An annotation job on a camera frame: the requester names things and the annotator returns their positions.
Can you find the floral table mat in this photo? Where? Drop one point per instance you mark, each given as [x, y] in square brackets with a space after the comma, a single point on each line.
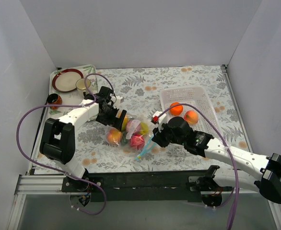
[140, 89]

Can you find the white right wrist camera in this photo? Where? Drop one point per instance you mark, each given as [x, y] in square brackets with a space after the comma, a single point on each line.
[159, 118]

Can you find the red rimmed plate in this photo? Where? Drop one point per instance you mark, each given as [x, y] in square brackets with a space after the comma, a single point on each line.
[65, 80]

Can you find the white plastic mesh basket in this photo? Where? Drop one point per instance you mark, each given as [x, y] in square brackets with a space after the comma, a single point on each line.
[202, 105]

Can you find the orange black cup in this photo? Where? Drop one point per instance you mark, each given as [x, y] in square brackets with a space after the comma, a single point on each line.
[54, 99]

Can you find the cream yellow cup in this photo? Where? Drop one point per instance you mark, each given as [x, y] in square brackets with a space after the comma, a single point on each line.
[81, 87]

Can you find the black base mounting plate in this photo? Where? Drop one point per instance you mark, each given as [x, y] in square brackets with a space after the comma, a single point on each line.
[147, 186]

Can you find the aluminium frame rail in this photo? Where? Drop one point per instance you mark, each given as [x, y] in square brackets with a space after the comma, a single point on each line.
[32, 185]

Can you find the purple fake onion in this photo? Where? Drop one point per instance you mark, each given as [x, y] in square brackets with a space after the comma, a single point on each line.
[133, 125]

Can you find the floral serving tray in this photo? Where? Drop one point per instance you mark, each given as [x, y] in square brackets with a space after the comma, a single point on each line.
[72, 97]

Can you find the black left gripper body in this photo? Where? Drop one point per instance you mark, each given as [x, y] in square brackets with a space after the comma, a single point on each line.
[118, 119]

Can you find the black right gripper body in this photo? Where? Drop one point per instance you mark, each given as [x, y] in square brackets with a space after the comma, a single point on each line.
[159, 135]

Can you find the peach fake fruit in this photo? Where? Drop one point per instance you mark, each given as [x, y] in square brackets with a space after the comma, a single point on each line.
[191, 117]
[114, 136]

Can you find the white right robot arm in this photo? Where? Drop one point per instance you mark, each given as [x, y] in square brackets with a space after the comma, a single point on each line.
[257, 173]

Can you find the orange fake fruit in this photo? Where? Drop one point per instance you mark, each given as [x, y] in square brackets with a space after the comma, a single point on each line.
[176, 109]

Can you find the yellow green fake mango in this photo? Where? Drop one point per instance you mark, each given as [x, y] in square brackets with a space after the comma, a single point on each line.
[125, 121]

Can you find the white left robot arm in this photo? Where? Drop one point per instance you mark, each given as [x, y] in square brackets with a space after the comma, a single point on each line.
[58, 139]

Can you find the green fake vegetable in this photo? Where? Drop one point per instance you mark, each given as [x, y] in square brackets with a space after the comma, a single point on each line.
[124, 141]

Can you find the yellow fake lemon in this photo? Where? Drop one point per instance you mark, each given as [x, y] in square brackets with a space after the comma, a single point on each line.
[144, 129]

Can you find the red fake apple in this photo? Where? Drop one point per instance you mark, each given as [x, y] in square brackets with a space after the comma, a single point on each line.
[137, 142]

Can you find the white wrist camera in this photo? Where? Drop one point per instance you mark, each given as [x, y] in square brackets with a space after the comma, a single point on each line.
[159, 118]
[117, 100]

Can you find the clear zip top bag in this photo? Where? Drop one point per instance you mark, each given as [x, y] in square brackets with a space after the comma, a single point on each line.
[139, 154]

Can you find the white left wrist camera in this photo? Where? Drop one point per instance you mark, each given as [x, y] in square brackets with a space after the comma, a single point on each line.
[117, 100]

